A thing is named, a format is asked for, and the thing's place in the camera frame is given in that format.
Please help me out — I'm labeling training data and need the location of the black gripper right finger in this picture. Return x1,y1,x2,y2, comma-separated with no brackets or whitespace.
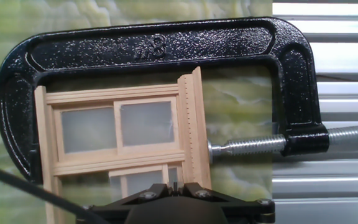
175,182,275,224

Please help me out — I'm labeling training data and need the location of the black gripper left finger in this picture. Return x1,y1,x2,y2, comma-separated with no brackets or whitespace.
82,182,176,224

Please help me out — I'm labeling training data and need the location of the wooden sliding window sash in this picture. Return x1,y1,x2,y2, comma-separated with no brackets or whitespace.
108,164,170,203

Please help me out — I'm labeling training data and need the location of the green marble pattern mat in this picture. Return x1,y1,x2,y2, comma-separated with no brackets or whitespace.
0,0,273,224

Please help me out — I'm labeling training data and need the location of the black metal C-clamp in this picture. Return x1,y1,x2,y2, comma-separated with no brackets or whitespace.
0,17,358,184

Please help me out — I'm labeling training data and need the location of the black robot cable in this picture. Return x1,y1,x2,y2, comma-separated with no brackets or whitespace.
0,161,111,224

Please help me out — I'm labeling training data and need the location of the wooden miniature window frame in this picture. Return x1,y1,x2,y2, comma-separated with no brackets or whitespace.
34,66,213,224

